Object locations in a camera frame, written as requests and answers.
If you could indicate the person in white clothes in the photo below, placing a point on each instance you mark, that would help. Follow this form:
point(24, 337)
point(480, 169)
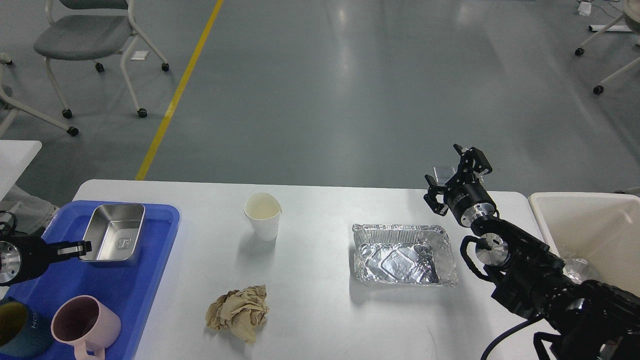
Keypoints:
point(31, 212)

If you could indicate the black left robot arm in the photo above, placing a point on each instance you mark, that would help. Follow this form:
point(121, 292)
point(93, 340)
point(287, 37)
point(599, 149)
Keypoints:
point(8, 229)

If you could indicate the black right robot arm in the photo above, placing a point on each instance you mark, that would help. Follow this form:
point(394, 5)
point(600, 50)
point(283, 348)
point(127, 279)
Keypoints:
point(592, 320)

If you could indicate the pink mug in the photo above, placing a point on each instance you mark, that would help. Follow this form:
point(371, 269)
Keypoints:
point(85, 324)

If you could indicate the stainless steel rectangular tray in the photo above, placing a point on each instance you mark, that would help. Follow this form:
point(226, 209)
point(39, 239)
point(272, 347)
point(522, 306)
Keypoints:
point(113, 231)

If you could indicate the blue yellow mug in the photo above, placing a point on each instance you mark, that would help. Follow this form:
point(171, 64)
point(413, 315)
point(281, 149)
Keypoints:
point(24, 333)

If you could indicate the aluminium foil container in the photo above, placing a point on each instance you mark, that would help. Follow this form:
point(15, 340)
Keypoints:
point(407, 255)

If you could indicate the clear floor plate left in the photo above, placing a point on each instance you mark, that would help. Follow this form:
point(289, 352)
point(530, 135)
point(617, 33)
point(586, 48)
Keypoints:
point(443, 174)

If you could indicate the crumpled brown paper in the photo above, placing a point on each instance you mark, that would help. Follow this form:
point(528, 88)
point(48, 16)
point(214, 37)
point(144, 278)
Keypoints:
point(241, 311)

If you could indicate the white paper cup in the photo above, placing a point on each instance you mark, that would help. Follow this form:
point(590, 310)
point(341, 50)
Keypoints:
point(264, 213)

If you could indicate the white plastic bin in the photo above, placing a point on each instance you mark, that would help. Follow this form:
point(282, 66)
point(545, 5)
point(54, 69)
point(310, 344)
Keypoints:
point(601, 228)

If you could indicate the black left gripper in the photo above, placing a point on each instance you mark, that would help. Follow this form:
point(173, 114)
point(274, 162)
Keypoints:
point(27, 257)

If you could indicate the white side table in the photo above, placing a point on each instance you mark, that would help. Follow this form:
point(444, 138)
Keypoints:
point(15, 157)

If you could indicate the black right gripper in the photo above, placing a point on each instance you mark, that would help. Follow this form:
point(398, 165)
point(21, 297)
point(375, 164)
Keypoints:
point(464, 196)

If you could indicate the grey office chair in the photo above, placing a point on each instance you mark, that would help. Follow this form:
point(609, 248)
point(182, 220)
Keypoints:
point(80, 37)

